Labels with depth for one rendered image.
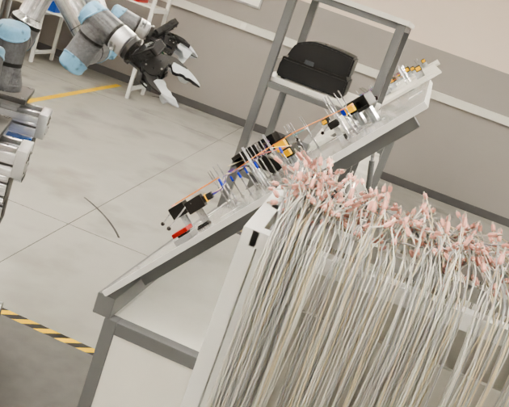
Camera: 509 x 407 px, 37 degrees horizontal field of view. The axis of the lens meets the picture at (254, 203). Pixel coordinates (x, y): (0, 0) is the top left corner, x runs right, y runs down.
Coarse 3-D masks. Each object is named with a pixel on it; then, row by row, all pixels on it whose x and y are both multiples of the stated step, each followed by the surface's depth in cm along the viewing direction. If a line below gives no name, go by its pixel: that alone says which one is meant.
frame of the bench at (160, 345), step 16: (112, 320) 213; (112, 336) 214; (128, 336) 212; (144, 336) 211; (160, 336) 213; (96, 352) 216; (160, 352) 211; (176, 352) 210; (192, 352) 211; (96, 368) 217; (192, 368) 210; (96, 384) 218; (80, 400) 220
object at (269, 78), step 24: (288, 0) 304; (312, 0) 355; (336, 0) 299; (288, 24) 308; (384, 24) 297; (408, 24) 294; (264, 72) 312; (384, 72) 301; (312, 96) 312; (384, 96) 357; (240, 144) 321; (336, 192) 315
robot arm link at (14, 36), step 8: (0, 24) 261; (8, 24) 262; (16, 24) 265; (24, 24) 269; (0, 32) 261; (8, 32) 260; (16, 32) 261; (24, 32) 263; (0, 40) 261; (8, 40) 261; (16, 40) 262; (24, 40) 264; (8, 48) 262; (16, 48) 263; (24, 48) 266; (8, 56) 263; (16, 56) 264; (16, 64) 266
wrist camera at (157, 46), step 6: (150, 42) 195; (156, 42) 191; (162, 42) 191; (138, 48) 198; (144, 48) 194; (150, 48) 190; (156, 48) 190; (162, 48) 191; (132, 54) 198; (138, 54) 195; (144, 54) 193; (150, 54) 191; (156, 54) 190; (138, 60) 197
